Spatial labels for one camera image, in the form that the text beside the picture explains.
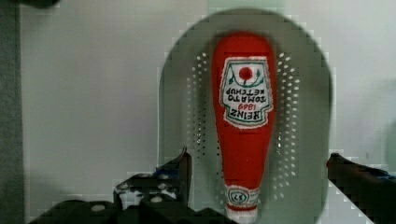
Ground red plush ketchup bottle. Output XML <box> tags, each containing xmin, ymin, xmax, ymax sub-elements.
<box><xmin>211</xmin><ymin>32</ymin><xmax>276</xmax><ymax>224</ymax></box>

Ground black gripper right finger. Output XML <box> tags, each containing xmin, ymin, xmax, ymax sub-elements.
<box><xmin>326</xmin><ymin>153</ymin><xmax>396</xmax><ymax>224</ymax></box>

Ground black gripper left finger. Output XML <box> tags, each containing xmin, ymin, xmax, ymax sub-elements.
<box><xmin>113</xmin><ymin>147</ymin><xmax>192</xmax><ymax>210</ymax></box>

